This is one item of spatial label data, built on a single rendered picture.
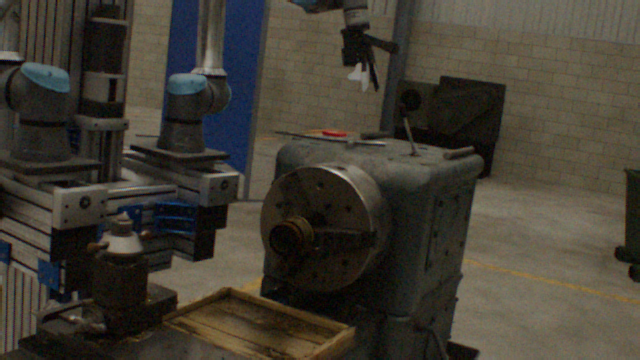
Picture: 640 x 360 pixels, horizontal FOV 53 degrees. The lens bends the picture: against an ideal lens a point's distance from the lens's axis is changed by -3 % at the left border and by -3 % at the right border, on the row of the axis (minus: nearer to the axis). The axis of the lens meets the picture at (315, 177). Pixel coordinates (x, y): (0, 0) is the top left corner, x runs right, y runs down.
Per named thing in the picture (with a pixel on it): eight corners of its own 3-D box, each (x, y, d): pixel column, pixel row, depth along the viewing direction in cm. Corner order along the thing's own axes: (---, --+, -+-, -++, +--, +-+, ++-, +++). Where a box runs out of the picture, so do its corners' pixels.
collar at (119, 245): (120, 240, 121) (121, 224, 120) (152, 251, 117) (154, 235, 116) (87, 248, 114) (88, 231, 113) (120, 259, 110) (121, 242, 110)
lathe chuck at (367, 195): (264, 253, 180) (296, 144, 172) (364, 305, 167) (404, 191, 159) (245, 259, 173) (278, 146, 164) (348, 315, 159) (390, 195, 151)
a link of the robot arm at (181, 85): (156, 115, 201) (160, 71, 199) (180, 114, 214) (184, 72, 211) (190, 121, 197) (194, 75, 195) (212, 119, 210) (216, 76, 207)
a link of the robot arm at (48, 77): (48, 123, 157) (52, 67, 155) (3, 115, 160) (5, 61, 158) (76, 120, 169) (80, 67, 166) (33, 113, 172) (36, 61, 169)
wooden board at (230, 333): (226, 300, 167) (227, 285, 166) (353, 343, 151) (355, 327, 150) (144, 334, 141) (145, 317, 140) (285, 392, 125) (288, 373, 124)
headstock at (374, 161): (343, 237, 243) (358, 131, 236) (469, 269, 221) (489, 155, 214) (252, 272, 191) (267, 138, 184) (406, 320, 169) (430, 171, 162)
